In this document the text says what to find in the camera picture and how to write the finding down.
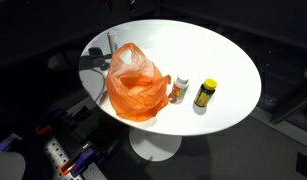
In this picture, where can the orange plastic bag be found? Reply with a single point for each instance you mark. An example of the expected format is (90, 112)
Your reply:
(136, 93)

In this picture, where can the small white bottle orange label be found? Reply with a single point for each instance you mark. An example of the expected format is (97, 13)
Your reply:
(179, 87)

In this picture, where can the amber bottle yellow cap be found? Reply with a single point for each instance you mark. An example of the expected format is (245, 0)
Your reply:
(205, 93)

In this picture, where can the perforated metal plate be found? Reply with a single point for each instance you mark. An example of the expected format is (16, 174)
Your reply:
(57, 154)

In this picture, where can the white cylinder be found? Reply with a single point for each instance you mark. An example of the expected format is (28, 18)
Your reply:
(8, 165)

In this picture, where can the white round table pedestal base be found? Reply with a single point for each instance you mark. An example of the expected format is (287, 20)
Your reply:
(154, 146)

